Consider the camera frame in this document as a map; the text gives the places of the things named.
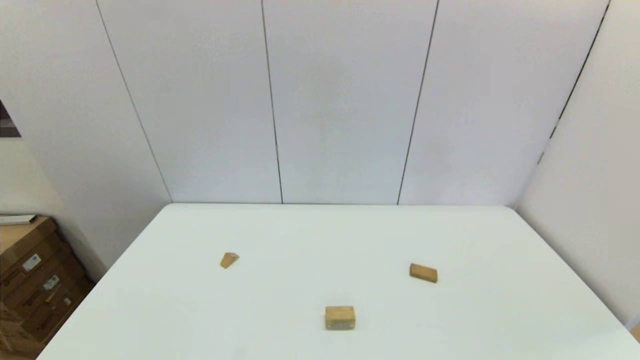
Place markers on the rectangular wooden building block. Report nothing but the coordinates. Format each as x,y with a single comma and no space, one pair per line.
423,273

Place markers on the arched wooden building block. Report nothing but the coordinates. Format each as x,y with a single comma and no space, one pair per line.
340,318

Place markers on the triangular wooden building block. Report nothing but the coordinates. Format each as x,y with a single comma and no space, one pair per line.
229,260

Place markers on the brown cardboard box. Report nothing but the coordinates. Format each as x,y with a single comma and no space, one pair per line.
10,330
25,237
52,274
65,312

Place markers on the flat white board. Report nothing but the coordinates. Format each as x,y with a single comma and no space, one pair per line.
17,219

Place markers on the tan brown object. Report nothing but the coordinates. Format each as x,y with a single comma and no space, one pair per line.
636,334

